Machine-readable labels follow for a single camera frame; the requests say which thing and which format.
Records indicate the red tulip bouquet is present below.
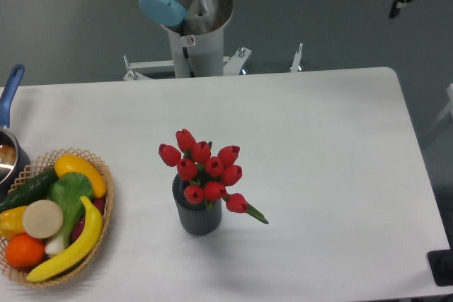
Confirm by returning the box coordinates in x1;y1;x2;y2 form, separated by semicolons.
159;129;268;224

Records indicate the dark grey ribbed vase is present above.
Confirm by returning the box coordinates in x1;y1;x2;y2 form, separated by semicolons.
172;175;222;236

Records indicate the black object at table edge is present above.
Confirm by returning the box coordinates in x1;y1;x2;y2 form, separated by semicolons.
427;249;452;286

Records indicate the dark red vegetable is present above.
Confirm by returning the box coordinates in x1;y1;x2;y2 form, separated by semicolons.
71;198;105;243

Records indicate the yellow squash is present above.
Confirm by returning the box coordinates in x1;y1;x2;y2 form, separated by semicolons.
54;154;107;199

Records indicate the yellow banana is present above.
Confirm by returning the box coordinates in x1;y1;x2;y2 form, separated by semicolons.
26;196;103;283

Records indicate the green bok choy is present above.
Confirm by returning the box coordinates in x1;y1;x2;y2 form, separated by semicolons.
45;172;93;257

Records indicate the green cucumber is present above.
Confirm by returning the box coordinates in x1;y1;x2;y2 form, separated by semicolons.
1;168;58;212

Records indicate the beige round disc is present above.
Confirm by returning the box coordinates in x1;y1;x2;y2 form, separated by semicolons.
22;199;64;239

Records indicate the yellow bell pepper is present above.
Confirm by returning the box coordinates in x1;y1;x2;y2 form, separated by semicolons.
1;206;28;239

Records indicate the orange fruit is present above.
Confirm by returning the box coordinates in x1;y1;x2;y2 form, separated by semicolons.
5;233;45;268

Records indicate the woven wicker basket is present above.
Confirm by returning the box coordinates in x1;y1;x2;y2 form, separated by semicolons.
1;148;114;288

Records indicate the white frame at right edge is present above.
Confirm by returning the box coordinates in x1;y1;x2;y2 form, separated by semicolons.
421;84;452;147

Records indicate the blue handled saucepan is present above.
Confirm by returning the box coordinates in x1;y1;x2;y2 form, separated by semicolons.
1;64;30;200

